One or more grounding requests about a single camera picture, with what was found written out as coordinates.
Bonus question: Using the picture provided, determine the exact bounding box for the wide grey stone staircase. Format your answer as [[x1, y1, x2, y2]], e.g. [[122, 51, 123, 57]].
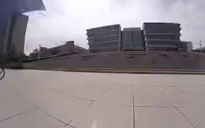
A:
[[23, 50, 205, 75]]

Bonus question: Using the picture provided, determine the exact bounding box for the large grey layered building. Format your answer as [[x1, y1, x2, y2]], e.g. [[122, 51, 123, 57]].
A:
[[85, 21, 183, 53]]

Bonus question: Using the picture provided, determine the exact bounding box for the pale paved plaza ground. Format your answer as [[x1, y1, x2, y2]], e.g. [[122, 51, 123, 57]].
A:
[[0, 68, 205, 128]]

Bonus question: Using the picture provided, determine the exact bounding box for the low dark building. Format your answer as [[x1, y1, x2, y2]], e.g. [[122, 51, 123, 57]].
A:
[[29, 40, 90, 60]]

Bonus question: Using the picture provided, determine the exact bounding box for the small grey building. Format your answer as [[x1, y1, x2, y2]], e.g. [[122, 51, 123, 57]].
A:
[[180, 40, 194, 53]]

